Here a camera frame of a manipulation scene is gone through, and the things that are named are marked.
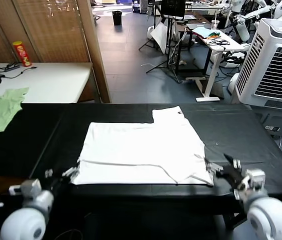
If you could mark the red chips can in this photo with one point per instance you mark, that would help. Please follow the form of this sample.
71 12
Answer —
22 53

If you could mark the plastic cup with straw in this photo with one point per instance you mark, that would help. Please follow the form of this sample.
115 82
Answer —
215 25

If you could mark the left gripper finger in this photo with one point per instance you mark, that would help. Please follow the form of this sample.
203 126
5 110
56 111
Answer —
70 173
48 173

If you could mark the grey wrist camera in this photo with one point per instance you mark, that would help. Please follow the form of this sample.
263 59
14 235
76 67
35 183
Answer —
28 187
254 178

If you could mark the black trash bin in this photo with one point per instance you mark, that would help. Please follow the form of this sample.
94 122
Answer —
117 18

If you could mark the white side table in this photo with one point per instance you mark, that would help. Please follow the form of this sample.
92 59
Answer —
56 82

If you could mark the grey laptop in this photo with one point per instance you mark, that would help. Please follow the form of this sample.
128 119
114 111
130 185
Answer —
198 25

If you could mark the orange green cloth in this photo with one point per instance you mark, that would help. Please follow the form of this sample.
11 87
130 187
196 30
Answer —
214 34

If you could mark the black tripod stand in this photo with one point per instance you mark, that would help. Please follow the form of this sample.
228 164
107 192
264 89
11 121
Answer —
169 45

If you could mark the wooden folding screen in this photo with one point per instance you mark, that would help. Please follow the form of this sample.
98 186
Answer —
56 30

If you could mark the white air cooler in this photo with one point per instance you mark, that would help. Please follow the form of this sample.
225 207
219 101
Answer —
268 62

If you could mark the white humanoid robot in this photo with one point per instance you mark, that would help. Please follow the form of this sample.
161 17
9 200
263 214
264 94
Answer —
242 30

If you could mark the black frame desk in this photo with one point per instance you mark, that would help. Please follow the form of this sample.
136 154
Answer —
201 18

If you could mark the white round robot head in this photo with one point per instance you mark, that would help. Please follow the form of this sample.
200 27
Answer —
281 8

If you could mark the white leaning board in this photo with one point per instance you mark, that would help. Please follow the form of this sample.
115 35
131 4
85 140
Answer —
159 35

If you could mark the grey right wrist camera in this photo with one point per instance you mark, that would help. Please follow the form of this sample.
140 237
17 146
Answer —
254 178

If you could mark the white long table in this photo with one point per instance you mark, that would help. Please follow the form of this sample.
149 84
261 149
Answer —
206 6

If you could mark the white power socket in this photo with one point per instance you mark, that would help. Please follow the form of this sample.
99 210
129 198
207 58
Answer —
272 128

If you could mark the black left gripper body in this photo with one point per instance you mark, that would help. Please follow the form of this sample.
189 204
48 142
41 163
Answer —
56 184

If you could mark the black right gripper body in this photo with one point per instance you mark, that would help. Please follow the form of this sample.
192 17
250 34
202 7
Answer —
231 173

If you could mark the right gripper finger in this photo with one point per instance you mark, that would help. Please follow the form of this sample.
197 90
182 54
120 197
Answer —
213 169
236 165

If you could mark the grey power strip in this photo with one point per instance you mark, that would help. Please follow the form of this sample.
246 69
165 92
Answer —
13 67

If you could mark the black monitor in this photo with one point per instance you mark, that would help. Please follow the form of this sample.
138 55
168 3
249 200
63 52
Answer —
172 7

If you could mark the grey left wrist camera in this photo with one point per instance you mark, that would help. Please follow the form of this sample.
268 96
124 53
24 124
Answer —
28 187

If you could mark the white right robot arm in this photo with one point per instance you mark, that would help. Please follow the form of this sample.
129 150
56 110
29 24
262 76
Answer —
271 220

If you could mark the white printed t-shirt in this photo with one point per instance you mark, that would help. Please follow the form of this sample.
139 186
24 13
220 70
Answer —
141 150

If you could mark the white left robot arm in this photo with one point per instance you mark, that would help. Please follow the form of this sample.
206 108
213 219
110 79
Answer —
23 222

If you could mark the white standing desk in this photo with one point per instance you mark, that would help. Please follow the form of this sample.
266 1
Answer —
231 46

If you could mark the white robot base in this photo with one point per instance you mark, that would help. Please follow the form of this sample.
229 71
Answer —
234 83

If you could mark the pale teal cloth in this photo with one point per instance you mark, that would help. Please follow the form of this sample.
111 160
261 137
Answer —
202 32

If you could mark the black table cover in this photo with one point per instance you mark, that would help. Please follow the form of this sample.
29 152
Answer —
243 125

